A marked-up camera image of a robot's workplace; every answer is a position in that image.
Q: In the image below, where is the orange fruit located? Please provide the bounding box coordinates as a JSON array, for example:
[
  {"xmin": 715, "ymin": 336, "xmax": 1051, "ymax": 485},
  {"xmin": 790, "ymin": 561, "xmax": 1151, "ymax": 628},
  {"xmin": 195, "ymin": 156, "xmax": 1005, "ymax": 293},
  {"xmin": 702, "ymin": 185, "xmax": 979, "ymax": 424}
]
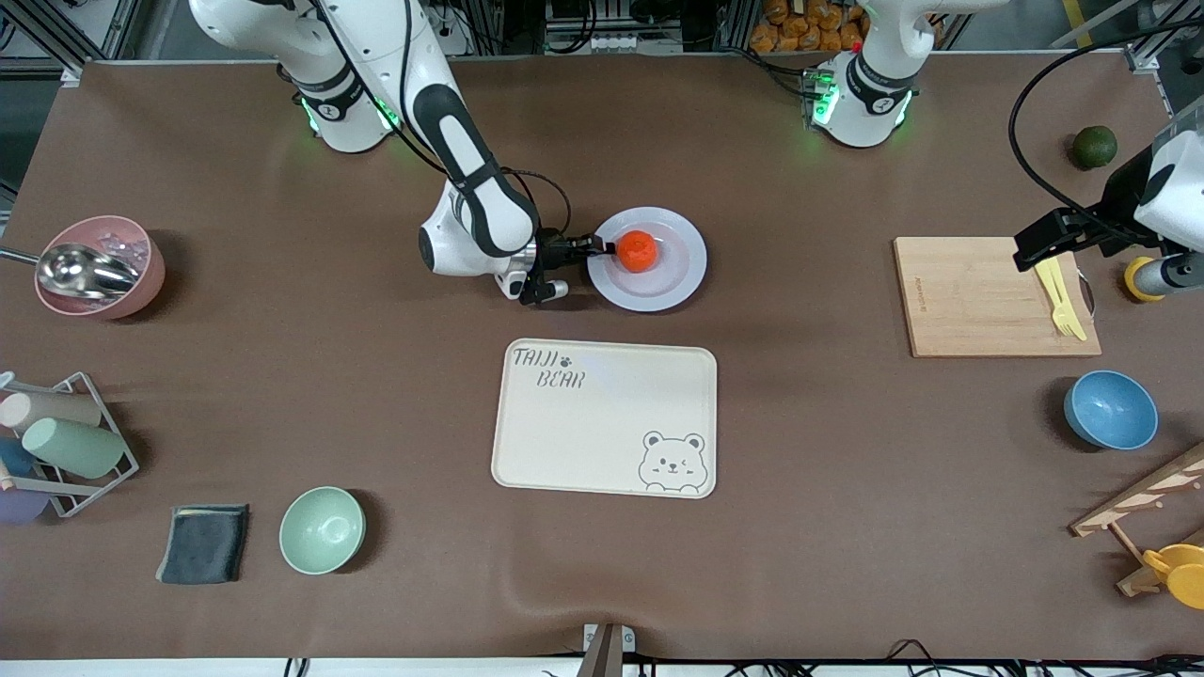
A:
[{"xmin": 616, "ymin": 230, "xmax": 660, "ymax": 275}]

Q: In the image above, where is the pale lilac round plate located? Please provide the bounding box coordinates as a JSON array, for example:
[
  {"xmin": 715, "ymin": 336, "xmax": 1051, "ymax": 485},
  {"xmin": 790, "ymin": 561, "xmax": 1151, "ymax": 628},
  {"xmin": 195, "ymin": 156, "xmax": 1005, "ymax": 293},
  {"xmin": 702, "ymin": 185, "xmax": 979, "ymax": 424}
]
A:
[{"xmin": 587, "ymin": 206, "xmax": 708, "ymax": 313}]

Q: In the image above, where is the yellow lemon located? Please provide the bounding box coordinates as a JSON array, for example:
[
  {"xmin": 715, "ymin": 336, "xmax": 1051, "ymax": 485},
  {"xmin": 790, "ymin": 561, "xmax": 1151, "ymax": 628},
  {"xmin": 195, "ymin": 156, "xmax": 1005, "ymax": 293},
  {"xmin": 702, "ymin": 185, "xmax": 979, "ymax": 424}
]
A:
[{"xmin": 1125, "ymin": 256, "xmax": 1167, "ymax": 303}]

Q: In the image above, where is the yellow plastic fork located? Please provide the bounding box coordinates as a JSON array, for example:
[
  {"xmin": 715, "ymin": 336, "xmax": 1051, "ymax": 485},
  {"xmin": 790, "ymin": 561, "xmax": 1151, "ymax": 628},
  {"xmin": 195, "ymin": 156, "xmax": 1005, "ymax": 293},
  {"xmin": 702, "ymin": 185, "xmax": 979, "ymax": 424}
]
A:
[{"xmin": 1033, "ymin": 260, "xmax": 1073, "ymax": 338}]

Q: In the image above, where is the dark green lime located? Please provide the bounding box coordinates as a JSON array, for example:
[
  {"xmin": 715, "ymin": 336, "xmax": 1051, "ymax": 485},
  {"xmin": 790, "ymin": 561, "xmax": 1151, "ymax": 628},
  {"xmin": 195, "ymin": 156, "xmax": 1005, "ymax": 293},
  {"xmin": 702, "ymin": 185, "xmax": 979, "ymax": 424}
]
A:
[{"xmin": 1073, "ymin": 125, "xmax": 1119, "ymax": 171}]

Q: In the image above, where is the wooden cutting board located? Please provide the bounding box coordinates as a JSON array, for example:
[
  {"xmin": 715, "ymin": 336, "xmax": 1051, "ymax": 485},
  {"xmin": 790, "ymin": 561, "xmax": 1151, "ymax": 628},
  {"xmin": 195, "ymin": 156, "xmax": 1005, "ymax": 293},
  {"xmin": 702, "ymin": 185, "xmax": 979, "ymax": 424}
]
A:
[{"xmin": 892, "ymin": 235, "xmax": 1103, "ymax": 359}]

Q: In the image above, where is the blue bowl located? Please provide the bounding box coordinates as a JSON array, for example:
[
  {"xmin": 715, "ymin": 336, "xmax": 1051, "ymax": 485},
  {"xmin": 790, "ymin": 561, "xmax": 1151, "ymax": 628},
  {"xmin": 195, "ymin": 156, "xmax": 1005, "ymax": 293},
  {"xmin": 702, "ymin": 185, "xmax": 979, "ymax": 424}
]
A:
[{"xmin": 1064, "ymin": 370, "xmax": 1160, "ymax": 451}]

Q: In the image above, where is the cream bear print tray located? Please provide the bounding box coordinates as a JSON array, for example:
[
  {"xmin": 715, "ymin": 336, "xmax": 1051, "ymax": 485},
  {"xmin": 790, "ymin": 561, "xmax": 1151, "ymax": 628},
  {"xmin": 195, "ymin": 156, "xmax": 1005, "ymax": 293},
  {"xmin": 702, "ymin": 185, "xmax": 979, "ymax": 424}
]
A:
[{"xmin": 490, "ymin": 338, "xmax": 719, "ymax": 499}]

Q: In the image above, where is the white power strip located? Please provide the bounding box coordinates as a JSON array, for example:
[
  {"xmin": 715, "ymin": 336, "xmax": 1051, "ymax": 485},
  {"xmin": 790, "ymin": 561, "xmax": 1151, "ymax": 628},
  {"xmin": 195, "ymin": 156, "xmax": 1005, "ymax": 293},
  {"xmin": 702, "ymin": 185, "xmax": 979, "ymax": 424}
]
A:
[{"xmin": 431, "ymin": 0, "xmax": 471, "ymax": 57}]

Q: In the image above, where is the wooden drying rack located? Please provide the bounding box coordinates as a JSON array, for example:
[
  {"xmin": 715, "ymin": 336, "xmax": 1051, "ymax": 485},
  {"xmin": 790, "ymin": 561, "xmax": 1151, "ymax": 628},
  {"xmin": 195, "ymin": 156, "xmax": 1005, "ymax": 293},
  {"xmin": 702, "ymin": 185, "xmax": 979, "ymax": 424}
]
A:
[{"xmin": 1069, "ymin": 442, "xmax": 1204, "ymax": 598}]

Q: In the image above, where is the orange toy bread pile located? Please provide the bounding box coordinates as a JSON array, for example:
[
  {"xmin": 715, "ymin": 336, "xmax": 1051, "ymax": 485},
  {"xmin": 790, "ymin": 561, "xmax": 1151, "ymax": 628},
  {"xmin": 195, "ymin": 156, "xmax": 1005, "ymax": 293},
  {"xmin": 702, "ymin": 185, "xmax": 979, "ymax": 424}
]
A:
[{"xmin": 750, "ymin": 0, "xmax": 871, "ymax": 54}]

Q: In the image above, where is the mint green bowl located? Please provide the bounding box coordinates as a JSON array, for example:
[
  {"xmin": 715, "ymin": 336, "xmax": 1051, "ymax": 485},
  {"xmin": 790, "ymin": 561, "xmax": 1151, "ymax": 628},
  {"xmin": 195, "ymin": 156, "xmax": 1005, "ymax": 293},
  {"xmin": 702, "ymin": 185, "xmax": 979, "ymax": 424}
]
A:
[{"xmin": 278, "ymin": 486, "xmax": 366, "ymax": 575}]

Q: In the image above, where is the yellow mug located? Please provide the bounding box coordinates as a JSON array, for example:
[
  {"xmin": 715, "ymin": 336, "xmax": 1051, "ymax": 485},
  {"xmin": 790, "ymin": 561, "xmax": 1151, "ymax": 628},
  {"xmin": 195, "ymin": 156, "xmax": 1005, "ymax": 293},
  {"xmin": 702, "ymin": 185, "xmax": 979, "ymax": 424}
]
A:
[{"xmin": 1143, "ymin": 543, "xmax": 1204, "ymax": 610}]

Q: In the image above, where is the pink bowl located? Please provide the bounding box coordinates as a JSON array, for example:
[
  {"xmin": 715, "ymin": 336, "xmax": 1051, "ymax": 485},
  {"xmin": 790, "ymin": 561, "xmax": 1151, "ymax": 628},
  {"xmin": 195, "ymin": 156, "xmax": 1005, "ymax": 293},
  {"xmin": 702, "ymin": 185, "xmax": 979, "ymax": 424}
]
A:
[{"xmin": 34, "ymin": 215, "xmax": 166, "ymax": 321}]

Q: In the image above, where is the clear ice cubes pile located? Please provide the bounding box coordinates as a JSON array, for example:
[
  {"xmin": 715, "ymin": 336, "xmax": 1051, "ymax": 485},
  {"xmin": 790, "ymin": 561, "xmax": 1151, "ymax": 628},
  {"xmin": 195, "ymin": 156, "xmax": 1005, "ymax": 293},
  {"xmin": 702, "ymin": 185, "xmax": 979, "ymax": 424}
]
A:
[{"xmin": 94, "ymin": 228, "xmax": 151, "ymax": 274}]

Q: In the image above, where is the dark grey folded cloth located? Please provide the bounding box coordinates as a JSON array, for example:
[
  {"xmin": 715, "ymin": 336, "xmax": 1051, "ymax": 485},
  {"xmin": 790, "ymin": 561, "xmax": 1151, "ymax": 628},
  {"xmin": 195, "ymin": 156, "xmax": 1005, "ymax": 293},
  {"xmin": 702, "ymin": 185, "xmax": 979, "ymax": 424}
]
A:
[{"xmin": 155, "ymin": 504, "xmax": 251, "ymax": 586}]

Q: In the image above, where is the metal scoop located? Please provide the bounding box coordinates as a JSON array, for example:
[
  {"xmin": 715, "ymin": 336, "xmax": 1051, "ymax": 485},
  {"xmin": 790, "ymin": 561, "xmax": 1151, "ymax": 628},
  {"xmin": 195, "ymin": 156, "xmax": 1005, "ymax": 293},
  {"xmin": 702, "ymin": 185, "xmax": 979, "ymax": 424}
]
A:
[{"xmin": 0, "ymin": 244, "xmax": 142, "ymax": 302}]

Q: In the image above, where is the mint green cup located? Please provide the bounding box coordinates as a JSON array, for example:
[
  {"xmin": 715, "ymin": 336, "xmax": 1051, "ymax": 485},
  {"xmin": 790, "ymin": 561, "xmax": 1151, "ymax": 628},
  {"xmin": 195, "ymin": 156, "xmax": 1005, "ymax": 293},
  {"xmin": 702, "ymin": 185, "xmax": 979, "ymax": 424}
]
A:
[{"xmin": 22, "ymin": 417, "xmax": 127, "ymax": 480}]

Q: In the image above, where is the beige cup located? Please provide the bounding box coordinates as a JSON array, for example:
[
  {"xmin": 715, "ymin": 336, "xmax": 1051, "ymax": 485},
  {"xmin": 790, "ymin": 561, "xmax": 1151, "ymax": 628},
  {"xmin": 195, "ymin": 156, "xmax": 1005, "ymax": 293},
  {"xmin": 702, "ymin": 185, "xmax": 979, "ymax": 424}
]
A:
[{"xmin": 0, "ymin": 390, "xmax": 103, "ymax": 435}]

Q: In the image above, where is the purple cup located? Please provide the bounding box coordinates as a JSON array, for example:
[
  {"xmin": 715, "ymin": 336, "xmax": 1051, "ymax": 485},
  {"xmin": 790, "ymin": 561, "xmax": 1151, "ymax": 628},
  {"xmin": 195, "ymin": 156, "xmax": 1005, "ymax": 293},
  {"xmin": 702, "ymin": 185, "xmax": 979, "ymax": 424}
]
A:
[{"xmin": 0, "ymin": 484, "xmax": 50, "ymax": 525}]

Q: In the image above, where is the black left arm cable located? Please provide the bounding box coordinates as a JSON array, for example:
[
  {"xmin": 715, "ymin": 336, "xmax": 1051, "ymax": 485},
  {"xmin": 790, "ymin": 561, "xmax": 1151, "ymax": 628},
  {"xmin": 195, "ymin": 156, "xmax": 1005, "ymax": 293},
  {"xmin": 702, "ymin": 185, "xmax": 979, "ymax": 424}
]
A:
[{"xmin": 1007, "ymin": 17, "xmax": 1204, "ymax": 245}]

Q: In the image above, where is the aluminium frame profile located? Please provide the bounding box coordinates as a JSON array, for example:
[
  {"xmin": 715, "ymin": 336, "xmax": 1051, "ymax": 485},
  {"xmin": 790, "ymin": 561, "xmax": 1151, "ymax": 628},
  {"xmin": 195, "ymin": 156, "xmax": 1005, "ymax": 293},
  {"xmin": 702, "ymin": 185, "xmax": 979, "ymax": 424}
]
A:
[
  {"xmin": 1126, "ymin": 0, "xmax": 1204, "ymax": 74},
  {"xmin": 0, "ymin": 0, "xmax": 144, "ymax": 87}
]

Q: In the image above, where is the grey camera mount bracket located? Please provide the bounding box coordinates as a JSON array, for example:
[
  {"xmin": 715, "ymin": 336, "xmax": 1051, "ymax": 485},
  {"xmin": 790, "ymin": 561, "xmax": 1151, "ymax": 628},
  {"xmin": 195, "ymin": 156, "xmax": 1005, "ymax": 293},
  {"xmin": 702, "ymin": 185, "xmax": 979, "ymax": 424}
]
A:
[{"xmin": 576, "ymin": 622, "xmax": 637, "ymax": 677}]

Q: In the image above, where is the grey wire cup rack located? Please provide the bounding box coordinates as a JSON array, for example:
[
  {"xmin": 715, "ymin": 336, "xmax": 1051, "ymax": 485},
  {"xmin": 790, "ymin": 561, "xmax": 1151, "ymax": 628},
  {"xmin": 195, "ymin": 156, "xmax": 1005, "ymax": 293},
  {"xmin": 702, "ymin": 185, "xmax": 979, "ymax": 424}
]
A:
[{"xmin": 0, "ymin": 371, "xmax": 140, "ymax": 519}]

